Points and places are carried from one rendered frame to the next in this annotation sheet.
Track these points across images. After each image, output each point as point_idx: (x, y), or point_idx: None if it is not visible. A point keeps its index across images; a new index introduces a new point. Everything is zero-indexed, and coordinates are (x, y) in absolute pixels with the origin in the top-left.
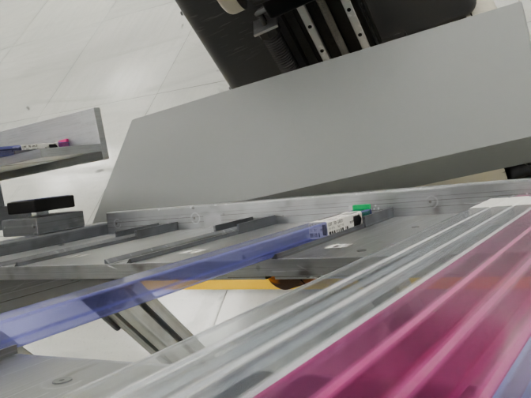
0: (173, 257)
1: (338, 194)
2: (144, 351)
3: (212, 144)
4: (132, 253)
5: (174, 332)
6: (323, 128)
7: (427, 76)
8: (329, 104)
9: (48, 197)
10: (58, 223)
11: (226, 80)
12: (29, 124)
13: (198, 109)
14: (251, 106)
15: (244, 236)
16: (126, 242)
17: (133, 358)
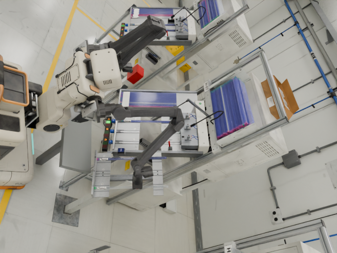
0: (137, 128)
1: (117, 122)
2: (19, 240)
3: (77, 147)
4: (136, 132)
5: None
6: (81, 129)
7: (76, 113)
8: (76, 126)
9: (118, 151)
10: None
11: None
12: (95, 163)
13: (66, 149)
14: (70, 138)
15: (126, 128)
16: (125, 140)
17: (21, 244)
